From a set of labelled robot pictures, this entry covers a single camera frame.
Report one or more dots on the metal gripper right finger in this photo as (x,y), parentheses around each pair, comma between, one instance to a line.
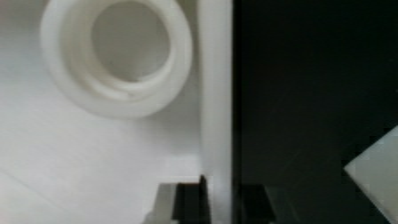
(264,208)

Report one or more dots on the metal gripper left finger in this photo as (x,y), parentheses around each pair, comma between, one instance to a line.
(181,204)

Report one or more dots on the white square table top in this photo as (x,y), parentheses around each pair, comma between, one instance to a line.
(113,109)

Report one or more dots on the white leg front right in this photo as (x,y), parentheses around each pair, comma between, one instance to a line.
(371,170)

